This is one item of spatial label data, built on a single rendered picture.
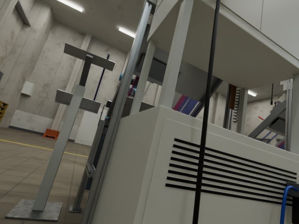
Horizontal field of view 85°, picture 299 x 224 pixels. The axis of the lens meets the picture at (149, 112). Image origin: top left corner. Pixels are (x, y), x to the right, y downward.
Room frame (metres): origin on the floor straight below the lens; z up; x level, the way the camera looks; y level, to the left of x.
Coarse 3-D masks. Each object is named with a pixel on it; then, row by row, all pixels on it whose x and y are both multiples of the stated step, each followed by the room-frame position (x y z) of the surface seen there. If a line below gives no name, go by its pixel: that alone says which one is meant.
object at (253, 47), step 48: (192, 0) 0.42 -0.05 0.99; (240, 0) 0.48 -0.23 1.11; (288, 0) 0.59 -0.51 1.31; (192, 48) 0.67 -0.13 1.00; (240, 48) 0.59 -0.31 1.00; (288, 48) 0.60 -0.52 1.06; (240, 96) 0.93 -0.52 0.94; (192, 144) 0.44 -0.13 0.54; (240, 144) 0.51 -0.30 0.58; (192, 192) 0.45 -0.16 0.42; (240, 192) 0.52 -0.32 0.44; (288, 192) 0.59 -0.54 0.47
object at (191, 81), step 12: (144, 36) 0.89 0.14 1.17; (144, 48) 0.95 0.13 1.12; (156, 48) 0.95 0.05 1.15; (156, 60) 0.98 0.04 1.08; (156, 72) 1.04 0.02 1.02; (180, 72) 1.05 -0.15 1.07; (192, 72) 1.09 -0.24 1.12; (204, 72) 1.10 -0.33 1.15; (180, 84) 1.16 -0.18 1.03; (192, 84) 1.17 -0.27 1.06; (204, 84) 1.18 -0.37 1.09; (192, 96) 1.25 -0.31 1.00; (204, 96) 1.26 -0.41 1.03
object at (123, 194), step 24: (120, 120) 0.78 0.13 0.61; (144, 120) 0.48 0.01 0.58; (192, 120) 0.44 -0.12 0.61; (120, 144) 0.67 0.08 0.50; (144, 144) 0.44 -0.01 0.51; (264, 144) 0.56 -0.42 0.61; (120, 168) 0.59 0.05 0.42; (144, 168) 0.41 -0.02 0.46; (120, 192) 0.53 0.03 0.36; (144, 192) 0.41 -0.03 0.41; (96, 216) 0.73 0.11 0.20; (120, 216) 0.48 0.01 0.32
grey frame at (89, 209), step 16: (144, 16) 0.77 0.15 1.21; (144, 32) 0.78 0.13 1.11; (128, 64) 0.77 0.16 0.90; (128, 80) 0.78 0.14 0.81; (112, 128) 0.77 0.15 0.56; (96, 144) 1.24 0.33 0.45; (112, 144) 0.78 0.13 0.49; (96, 176) 0.77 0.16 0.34; (80, 192) 1.24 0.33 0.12; (96, 192) 0.78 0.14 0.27
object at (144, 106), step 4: (128, 96) 1.20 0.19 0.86; (128, 100) 1.22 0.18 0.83; (132, 100) 1.22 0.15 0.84; (128, 104) 1.25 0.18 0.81; (144, 104) 1.26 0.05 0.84; (148, 104) 1.26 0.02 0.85; (124, 108) 1.27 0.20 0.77; (128, 108) 1.27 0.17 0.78; (140, 108) 1.28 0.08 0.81; (144, 108) 1.29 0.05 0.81; (148, 108) 1.29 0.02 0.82; (112, 112) 1.29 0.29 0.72; (124, 112) 1.30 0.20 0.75; (128, 112) 1.30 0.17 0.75; (124, 116) 1.33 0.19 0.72
